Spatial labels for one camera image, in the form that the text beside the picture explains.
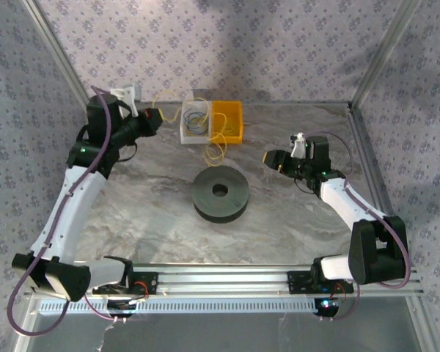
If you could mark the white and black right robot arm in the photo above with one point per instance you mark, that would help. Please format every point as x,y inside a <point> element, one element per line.
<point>344,205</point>

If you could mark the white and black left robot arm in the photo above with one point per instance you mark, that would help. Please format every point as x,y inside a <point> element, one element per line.
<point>73,209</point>

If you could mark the white plastic bin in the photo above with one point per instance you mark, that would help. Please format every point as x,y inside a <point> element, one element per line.
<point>192,139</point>

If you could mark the yellow plastic bin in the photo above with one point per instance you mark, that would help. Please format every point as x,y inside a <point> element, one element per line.
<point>229,138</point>

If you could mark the black controller board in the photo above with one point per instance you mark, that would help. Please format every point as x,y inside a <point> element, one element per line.
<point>121,308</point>
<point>326,309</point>

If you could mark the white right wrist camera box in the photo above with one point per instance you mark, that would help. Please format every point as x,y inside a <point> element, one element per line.
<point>297,146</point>

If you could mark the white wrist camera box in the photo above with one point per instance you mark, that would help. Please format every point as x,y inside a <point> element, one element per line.
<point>297,146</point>
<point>126,93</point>

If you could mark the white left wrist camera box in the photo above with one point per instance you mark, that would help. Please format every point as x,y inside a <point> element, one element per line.
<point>126,93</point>

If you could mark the aluminium frame rail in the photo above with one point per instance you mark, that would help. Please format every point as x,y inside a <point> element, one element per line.
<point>363,146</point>

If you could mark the aluminium frame post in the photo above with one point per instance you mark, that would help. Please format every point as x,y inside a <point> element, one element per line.
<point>58,55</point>
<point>385,55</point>

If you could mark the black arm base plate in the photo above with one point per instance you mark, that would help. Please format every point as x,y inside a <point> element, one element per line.
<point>150,282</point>
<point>297,282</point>

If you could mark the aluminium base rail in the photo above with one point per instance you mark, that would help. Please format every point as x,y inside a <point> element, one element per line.
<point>223,278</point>

